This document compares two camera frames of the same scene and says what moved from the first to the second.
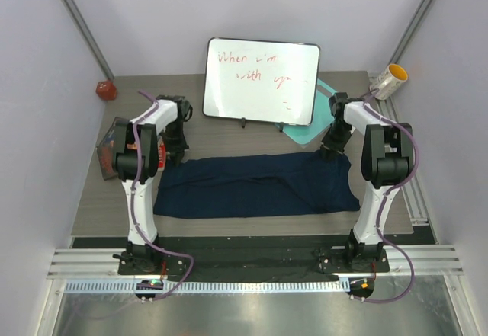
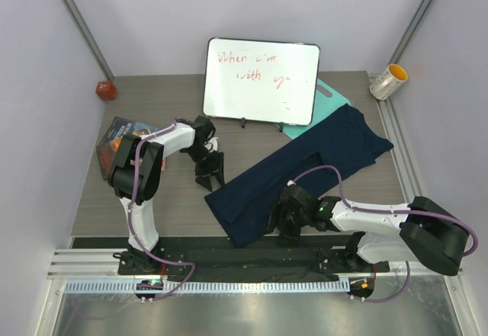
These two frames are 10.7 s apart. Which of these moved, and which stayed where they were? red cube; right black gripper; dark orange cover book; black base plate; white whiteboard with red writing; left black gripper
Moved: left black gripper; right black gripper
Stayed: white whiteboard with red writing; black base plate; dark orange cover book; red cube
